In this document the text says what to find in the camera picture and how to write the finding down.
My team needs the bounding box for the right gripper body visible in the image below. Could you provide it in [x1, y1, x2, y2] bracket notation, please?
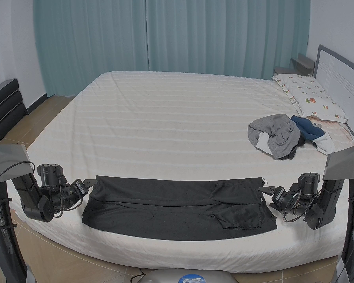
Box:
[271, 187, 287, 207]

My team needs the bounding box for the black garment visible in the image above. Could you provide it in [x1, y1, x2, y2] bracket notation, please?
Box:
[82, 175, 278, 242]

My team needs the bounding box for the blue-green curtain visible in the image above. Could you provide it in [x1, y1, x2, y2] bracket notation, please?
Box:
[34, 0, 149, 97]
[145, 0, 310, 79]

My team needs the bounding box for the black cable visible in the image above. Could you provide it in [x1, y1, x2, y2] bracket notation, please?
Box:
[268, 201, 307, 224]
[54, 185, 84, 218]

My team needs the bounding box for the black chest of drawers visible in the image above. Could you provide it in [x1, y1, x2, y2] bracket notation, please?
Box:
[0, 78, 28, 142]

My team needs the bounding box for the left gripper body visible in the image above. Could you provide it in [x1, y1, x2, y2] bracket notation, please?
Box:
[72, 179, 88, 198]

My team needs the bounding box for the bed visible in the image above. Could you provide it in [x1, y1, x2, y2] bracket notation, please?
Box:
[10, 44, 354, 273]

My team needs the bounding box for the pile of clothes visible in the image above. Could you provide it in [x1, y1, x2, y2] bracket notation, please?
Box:
[248, 114, 335, 160]

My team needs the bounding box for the grey bedside table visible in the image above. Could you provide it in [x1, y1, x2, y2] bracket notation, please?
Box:
[274, 53, 315, 76]

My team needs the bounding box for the white printed pillow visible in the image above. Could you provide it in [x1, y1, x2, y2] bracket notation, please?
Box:
[271, 73, 350, 124]

